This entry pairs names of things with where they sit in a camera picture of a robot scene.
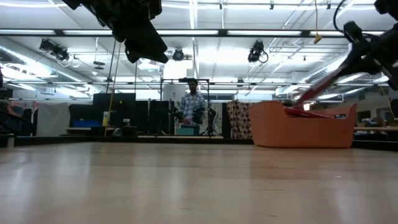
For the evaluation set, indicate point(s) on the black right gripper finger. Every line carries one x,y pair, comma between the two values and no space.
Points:
360,65

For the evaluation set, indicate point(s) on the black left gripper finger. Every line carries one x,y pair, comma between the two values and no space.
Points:
150,43
130,56

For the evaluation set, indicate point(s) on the red popcorn bag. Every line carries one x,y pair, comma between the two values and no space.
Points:
317,88
308,112

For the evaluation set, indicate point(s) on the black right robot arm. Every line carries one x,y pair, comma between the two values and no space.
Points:
388,6

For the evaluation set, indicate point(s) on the black background robot arm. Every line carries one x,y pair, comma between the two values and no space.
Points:
211,119

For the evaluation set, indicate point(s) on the black ceiling spotlight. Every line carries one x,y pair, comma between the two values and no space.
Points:
178,54
54,49
256,51

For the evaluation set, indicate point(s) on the yellow hanging hook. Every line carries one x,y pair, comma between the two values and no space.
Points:
317,39

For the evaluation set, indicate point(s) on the wooden background table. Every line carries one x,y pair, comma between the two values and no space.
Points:
376,128

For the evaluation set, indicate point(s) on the black overhead crossbar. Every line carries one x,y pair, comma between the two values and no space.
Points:
222,32

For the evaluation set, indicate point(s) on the person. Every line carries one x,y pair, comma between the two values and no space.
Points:
14,109
192,105

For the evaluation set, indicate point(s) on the blue box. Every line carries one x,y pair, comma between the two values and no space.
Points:
82,123

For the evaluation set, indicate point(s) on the teal box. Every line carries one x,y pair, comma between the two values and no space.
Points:
186,130

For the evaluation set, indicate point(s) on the orange plastic basket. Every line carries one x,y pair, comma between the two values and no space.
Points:
295,133

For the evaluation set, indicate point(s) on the grey hanging sheet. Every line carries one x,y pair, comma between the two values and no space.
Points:
53,119

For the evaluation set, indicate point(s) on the colourful poster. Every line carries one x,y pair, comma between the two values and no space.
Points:
34,105

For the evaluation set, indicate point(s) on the brown dotted cloth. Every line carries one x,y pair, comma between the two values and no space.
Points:
239,119

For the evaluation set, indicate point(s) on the small grey cup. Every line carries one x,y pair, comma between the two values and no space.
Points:
11,140

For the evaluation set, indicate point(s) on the silver ceiling duct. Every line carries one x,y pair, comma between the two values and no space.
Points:
149,66

